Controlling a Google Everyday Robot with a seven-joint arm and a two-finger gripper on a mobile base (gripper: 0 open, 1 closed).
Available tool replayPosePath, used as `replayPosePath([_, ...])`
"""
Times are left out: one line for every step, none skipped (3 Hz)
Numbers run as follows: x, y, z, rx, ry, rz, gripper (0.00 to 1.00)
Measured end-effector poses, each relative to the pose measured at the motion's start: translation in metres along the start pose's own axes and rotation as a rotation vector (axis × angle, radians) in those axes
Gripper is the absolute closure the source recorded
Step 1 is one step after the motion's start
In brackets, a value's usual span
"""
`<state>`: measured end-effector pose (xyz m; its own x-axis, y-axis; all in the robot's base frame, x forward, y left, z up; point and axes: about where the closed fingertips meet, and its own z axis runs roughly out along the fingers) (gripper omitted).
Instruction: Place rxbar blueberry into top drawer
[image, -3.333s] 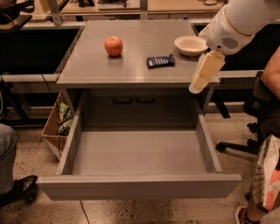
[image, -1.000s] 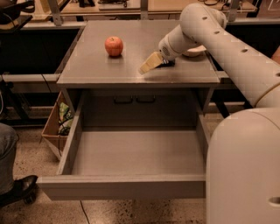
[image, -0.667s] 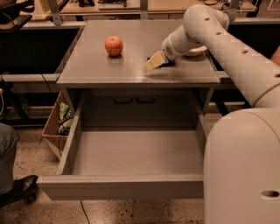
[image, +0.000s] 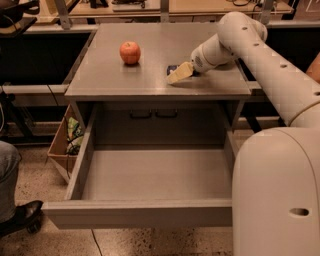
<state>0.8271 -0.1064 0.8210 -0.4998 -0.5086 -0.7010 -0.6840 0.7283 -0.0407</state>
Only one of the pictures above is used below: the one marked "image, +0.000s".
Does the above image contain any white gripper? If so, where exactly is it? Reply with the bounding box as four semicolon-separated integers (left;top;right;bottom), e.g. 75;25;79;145
167;34;236;84

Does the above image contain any blue rxbar blueberry bar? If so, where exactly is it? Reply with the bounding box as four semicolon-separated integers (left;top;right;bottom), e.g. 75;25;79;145
167;65;178;76

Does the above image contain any person bare forearm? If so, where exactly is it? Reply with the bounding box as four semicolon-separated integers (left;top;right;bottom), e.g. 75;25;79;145
306;53;320;83

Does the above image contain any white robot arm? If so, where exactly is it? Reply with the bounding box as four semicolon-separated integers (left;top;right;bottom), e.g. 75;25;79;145
167;12;320;256

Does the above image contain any grey cabinet with top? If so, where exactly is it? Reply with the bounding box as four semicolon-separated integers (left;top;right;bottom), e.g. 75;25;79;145
66;23;250;145

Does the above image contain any open grey top drawer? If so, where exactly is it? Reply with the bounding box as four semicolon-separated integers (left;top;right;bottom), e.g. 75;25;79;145
43;104;235;229

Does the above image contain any red apple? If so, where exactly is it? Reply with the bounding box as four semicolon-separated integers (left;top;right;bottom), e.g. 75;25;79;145
119;41;141;65

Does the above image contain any green snack bag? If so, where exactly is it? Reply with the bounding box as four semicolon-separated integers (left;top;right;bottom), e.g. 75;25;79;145
66;117;84;155

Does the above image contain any cardboard box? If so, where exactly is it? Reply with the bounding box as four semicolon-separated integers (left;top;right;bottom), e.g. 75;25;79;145
47;106;77;183

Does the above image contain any grey trouser leg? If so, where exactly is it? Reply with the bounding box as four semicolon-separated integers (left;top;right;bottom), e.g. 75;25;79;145
0;141;21;223

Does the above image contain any right black drawer handle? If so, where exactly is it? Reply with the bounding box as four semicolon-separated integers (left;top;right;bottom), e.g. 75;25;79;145
155;109;178;118

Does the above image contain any black drawer handle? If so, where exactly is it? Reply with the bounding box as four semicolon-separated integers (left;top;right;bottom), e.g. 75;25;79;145
129;109;152;119
155;109;178;118

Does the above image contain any left black drawer handle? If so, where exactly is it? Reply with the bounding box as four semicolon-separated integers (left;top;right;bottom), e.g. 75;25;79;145
129;109;152;119

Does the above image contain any black floor cable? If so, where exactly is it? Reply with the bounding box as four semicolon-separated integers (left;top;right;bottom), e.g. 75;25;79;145
90;228;104;256

